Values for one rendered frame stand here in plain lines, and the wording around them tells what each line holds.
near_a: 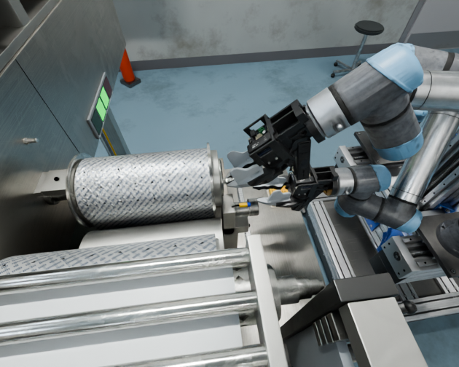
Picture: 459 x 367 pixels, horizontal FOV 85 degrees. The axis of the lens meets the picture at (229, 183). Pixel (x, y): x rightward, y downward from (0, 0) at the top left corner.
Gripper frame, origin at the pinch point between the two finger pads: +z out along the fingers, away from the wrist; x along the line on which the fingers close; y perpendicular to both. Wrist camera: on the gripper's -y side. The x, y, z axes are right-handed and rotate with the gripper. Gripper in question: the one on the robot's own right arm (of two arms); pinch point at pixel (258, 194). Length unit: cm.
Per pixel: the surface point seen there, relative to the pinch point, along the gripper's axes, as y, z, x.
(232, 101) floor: -109, -21, -200
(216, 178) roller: 20.4, 11.5, 9.3
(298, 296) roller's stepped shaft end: 25.6, 4.0, 31.8
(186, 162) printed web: 22.2, 16.7, 6.3
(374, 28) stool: -54, -174, -231
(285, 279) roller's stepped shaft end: 25.9, 5.0, 29.8
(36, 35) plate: 35, 44, -20
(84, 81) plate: 19, 44, -30
